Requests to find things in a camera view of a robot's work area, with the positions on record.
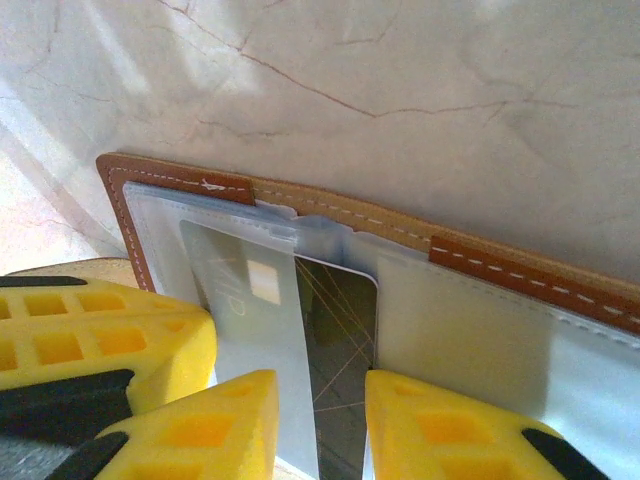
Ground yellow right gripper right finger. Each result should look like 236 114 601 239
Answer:
363 368 612 480

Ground brown leather card holder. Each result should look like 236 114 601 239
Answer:
4 152 640 480

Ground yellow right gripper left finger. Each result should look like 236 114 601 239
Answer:
66 368 280 480

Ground silver VIP card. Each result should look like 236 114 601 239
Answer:
178 219 321 479

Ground black card gold lines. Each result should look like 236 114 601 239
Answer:
293 254 380 480

